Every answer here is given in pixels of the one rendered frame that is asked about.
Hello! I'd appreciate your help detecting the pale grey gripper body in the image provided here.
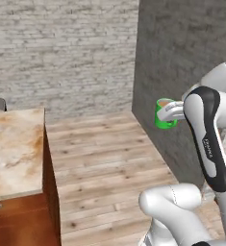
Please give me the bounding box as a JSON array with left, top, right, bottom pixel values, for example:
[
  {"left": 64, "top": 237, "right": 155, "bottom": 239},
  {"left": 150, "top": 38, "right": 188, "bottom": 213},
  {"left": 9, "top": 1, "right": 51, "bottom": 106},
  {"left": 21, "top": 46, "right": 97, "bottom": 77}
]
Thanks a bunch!
[{"left": 156, "top": 100, "right": 186, "bottom": 123}]

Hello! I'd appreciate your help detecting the green cup of tea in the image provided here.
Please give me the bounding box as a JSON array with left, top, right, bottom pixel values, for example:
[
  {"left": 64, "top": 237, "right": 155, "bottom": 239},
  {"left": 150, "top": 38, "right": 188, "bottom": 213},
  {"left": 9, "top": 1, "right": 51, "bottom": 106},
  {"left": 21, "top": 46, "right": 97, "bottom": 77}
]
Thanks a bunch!
[{"left": 154, "top": 97, "right": 179, "bottom": 131}]

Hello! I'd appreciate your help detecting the brown wooden island cabinet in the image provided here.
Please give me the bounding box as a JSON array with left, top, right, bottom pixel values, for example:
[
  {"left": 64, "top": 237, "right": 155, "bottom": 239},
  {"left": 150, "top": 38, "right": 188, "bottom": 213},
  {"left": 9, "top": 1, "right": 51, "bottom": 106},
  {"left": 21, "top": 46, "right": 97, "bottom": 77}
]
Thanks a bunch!
[{"left": 0, "top": 108, "right": 63, "bottom": 246}]

